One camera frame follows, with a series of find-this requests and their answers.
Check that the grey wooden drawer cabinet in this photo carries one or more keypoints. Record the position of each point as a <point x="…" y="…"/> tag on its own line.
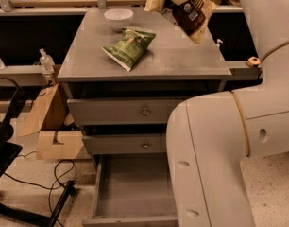
<point x="171" y="67"/>

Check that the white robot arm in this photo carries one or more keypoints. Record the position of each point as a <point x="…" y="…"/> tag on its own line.
<point x="208" y="136"/>

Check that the cardboard box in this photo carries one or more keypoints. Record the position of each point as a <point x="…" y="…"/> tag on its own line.
<point x="46" y="120"/>

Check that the brown chip bag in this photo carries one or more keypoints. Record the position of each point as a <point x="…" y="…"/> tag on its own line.
<point x="192" y="16"/>

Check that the white bowl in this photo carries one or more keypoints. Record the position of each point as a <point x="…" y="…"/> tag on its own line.
<point x="118" y="18"/>

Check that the grey open bottom drawer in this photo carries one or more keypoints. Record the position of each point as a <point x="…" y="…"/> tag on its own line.
<point x="133" y="190"/>

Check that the black stand frame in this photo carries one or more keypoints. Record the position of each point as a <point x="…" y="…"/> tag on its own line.
<point x="8" y="153"/>

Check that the small white pump bottle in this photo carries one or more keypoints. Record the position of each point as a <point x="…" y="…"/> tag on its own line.
<point x="218" y="43"/>

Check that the green chip bag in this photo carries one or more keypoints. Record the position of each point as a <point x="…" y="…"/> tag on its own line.
<point x="131" y="47"/>

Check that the grey top drawer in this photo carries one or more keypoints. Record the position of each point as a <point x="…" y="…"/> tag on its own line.
<point x="122" y="111"/>

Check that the clear sanitizer bottle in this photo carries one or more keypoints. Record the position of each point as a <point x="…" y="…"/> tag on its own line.
<point x="46" y="61"/>

